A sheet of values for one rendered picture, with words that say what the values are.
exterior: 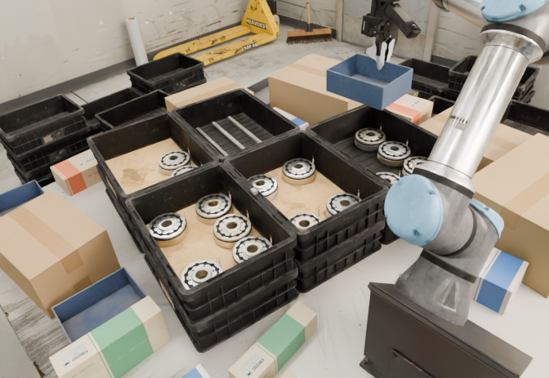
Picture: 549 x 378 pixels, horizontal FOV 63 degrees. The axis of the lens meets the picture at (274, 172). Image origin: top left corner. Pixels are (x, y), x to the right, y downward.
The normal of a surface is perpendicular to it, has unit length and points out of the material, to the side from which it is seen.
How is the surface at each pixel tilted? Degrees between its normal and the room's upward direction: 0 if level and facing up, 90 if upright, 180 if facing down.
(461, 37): 90
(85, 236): 0
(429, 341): 90
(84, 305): 90
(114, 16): 90
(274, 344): 0
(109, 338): 0
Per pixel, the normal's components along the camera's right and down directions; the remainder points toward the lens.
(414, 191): -0.80, -0.22
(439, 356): -0.70, 0.45
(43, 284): 0.77, 0.34
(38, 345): -0.06, -0.80
